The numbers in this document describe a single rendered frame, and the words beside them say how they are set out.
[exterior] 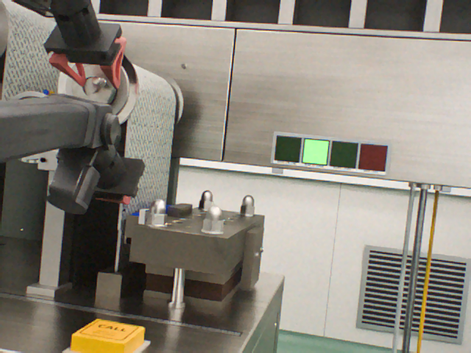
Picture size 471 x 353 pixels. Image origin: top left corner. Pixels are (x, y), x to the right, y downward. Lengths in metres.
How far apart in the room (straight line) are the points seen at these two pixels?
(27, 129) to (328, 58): 0.79
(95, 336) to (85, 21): 0.43
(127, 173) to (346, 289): 2.84
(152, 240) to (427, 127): 0.63
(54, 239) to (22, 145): 0.41
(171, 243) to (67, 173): 0.22
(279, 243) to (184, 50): 2.45
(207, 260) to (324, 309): 2.80
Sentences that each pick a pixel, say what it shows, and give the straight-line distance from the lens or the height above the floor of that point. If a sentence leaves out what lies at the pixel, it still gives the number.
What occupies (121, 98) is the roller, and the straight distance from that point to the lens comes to 0.96.
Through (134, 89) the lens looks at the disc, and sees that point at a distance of 0.96.
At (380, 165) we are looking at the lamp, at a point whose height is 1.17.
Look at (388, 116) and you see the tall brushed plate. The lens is 1.22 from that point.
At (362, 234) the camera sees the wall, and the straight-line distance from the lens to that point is 3.57.
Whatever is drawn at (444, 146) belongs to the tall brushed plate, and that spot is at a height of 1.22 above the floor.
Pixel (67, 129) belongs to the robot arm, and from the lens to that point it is 0.68.
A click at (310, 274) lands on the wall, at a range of 3.62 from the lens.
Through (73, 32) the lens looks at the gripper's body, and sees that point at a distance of 0.85.
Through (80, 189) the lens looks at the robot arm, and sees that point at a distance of 0.79.
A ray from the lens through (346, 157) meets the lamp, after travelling 1.21.
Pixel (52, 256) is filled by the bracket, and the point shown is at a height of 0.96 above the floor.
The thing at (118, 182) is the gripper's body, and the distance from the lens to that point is 0.89.
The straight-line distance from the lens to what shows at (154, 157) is 1.09.
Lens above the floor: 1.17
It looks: 3 degrees down
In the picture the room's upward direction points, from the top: 6 degrees clockwise
